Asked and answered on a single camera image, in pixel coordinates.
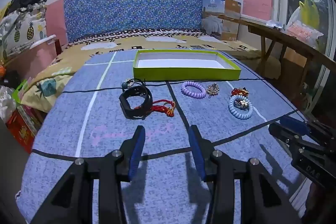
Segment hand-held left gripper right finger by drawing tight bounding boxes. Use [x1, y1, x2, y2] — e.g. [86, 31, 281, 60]
[188, 124, 302, 224]

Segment red braided cord bracelet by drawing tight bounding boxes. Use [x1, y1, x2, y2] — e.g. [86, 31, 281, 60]
[134, 99, 177, 117]

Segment gold rhinestone hair clip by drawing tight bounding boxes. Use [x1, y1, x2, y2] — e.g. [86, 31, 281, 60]
[206, 83, 220, 98]

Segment purple spiral hair tie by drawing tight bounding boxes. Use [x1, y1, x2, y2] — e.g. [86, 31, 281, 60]
[181, 81, 207, 100]

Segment wooden bench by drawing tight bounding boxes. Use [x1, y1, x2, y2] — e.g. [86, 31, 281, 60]
[218, 15, 336, 98]

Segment green shallow cardboard box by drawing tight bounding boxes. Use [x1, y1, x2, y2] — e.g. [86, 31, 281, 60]
[133, 49, 241, 81]

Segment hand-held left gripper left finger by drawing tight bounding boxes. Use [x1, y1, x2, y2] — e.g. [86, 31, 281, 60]
[30, 125, 146, 224]

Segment red bead bracelet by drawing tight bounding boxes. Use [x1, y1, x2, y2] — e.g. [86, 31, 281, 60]
[231, 87, 250, 97]

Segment clear plastic packet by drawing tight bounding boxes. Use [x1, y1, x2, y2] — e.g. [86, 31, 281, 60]
[265, 21, 285, 30]

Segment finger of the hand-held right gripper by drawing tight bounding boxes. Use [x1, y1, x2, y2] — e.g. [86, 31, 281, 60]
[268, 122, 300, 147]
[279, 116, 313, 136]

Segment black wristband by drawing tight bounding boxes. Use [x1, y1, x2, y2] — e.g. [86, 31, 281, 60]
[119, 86, 153, 120]

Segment blue grey lined mat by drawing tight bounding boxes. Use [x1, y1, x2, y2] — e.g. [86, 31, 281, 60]
[16, 49, 318, 224]

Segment yellow green bag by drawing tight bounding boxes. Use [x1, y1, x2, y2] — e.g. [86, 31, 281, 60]
[299, 0, 321, 30]

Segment white crumpled plastic bag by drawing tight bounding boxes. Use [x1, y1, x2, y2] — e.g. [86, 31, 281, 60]
[0, 85, 17, 122]

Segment printed cardboard box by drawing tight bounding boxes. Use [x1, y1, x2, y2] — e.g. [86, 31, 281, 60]
[202, 0, 244, 42]

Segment light blue spiral hair tie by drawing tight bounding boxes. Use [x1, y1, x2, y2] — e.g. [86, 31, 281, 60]
[228, 95, 254, 122]

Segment pink storage bin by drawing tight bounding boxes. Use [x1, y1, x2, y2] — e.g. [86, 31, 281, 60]
[5, 34, 62, 83]

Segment tan patterned bed sheet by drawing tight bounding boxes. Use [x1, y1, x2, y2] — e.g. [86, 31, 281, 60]
[21, 30, 263, 113]

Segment green plastic basket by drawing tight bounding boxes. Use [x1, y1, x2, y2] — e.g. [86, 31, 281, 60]
[12, 80, 29, 104]

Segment pineapple print bag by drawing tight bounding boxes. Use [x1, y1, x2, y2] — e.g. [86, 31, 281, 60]
[0, 2, 48, 56]

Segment red carton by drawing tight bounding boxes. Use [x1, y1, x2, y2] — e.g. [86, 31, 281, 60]
[5, 106, 40, 153]

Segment blue floral headboard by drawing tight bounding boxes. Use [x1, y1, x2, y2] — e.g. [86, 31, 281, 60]
[63, 0, 221, 43]

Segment pink filled plastic bag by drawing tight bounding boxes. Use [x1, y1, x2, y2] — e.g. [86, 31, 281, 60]
[285, 22, 324, 47]

